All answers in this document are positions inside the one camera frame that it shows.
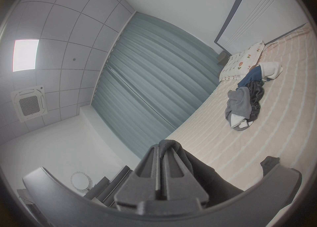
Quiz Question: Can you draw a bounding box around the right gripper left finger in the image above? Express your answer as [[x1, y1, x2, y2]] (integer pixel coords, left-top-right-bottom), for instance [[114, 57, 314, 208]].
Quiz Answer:
[[114, 144, 162, 209]]

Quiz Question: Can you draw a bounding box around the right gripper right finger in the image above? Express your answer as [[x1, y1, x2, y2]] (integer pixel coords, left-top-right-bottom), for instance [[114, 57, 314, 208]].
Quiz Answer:
[[161, 148, 209, 208]]

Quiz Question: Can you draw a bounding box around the black T-shirt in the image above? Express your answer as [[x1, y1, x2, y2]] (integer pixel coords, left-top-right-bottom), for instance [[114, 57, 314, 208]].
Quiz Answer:
[[158, 139, 281, 205]]

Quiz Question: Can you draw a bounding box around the pile of clothes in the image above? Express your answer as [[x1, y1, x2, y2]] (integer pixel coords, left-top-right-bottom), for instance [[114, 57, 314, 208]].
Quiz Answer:
[[225, 61, 283, 132]]

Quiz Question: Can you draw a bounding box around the bed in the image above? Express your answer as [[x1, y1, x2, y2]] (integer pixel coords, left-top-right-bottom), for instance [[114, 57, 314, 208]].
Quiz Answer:
[[165, 0, 317, 192]]

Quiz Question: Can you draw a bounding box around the black chest of drawers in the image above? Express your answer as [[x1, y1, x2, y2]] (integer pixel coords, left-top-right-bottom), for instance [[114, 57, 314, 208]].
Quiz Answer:
[[83, 165, 135, 208]]

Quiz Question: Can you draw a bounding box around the round white mirror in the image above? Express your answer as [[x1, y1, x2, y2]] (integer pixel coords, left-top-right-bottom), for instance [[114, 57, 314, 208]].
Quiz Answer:
[[70, 172, 91, 191]]

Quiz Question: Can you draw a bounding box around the blue-green curtain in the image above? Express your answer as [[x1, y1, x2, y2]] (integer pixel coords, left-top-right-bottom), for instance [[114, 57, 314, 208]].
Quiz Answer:
[[90, 66, 175, 160], [106, 11, 224, 132]]

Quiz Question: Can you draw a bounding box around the grey bedside table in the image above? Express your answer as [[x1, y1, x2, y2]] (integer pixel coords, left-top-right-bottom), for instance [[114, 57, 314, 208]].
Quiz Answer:
[[217, 52, 232, 66]]

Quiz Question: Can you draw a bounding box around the ceiling air conditioner vent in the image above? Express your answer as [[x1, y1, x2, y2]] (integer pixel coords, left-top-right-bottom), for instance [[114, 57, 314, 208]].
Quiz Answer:
[[10, 85, 48, 122]]

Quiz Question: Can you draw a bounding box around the white printed pillow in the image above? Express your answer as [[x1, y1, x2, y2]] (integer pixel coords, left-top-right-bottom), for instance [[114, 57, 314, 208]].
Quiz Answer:
[[219, 41, 265, 82]]

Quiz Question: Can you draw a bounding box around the square ceiling light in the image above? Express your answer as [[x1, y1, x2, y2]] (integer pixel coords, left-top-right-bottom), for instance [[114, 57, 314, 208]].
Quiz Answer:
[[12, 39, 39, 72]]

